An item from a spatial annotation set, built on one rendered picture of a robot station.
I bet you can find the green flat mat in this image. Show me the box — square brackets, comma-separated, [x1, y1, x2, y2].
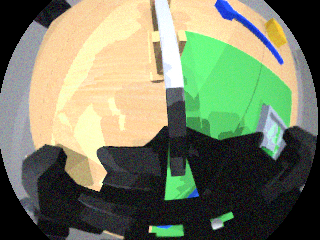
[164, 32, 292, 200]

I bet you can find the white golf ball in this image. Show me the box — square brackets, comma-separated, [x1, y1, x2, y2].
[212, 219, 223, 228]

